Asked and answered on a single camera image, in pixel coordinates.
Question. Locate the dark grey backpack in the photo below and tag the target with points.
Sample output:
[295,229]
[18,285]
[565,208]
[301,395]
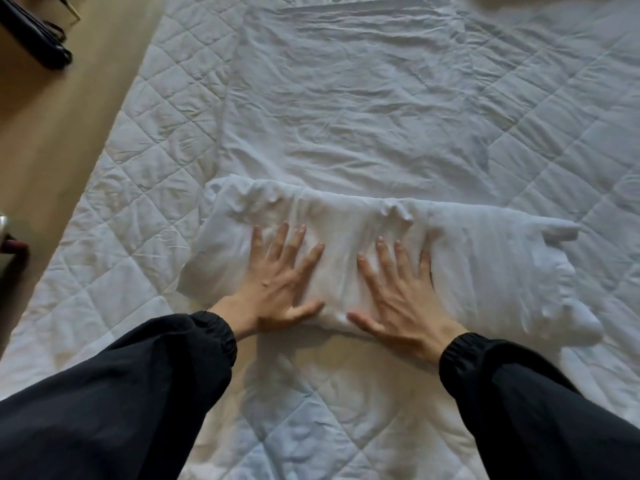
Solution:
[35,37]

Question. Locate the white duvet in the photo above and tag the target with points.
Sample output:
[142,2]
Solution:
[350,104]

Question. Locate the person's right hand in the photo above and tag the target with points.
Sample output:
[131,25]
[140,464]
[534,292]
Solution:
[410,314]

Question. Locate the quilted white mattress pad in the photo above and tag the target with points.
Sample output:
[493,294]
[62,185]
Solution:
[150,169]

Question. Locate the person's left forearm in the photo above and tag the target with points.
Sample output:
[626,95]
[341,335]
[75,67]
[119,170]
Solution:
[115,404]

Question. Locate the person's right forearm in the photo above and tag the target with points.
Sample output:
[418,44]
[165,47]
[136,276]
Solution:
[545,414]

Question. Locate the person's left hand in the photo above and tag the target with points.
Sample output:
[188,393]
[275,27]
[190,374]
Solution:
[272,294]

